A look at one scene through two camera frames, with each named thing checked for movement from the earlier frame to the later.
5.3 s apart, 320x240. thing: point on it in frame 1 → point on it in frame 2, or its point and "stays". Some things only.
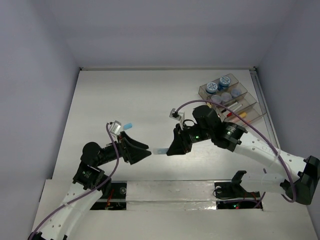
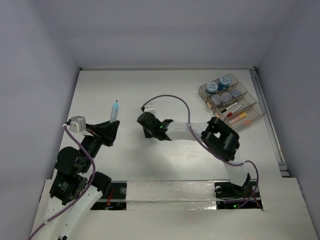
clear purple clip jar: [226, 96] stays
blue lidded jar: [224, 83] stays
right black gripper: [180, 145] → [147, 133]
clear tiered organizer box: [234, 105] stays
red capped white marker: [231, 113] stays
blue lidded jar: [211, 88] stays
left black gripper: [131, 154] → [105, 131]
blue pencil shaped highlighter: [160, 151] → [114, 112]
